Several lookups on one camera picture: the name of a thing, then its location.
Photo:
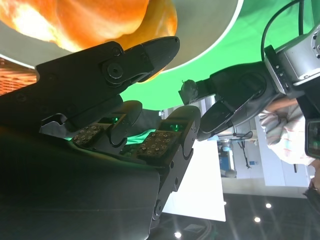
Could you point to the white counter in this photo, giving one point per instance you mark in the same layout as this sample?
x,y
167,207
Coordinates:
x,y
200,187

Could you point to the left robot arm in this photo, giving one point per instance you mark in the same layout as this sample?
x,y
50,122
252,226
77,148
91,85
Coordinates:
x,y
300,57

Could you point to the orange wicker basket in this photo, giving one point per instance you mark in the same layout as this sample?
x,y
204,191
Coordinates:
x,y
15,77

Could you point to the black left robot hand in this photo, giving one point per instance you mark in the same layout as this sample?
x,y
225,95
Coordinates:
x,y
237,85

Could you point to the white round bowl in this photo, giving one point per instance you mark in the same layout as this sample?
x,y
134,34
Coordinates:
x,y
205,30

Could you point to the person in light shirt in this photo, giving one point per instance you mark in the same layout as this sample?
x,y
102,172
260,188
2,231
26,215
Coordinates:
x,y
282,130

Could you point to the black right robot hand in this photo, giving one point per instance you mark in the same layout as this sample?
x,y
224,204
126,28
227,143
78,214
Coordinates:
x,y
62,187

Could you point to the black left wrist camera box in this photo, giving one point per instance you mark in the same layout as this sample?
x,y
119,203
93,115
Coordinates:
x,y
312,140

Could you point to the pumpkin-shaped orange bread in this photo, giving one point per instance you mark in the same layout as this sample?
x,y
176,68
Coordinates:
x,y
87,22

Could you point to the green tablecloth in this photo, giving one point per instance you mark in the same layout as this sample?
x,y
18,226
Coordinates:
x,y
250,37

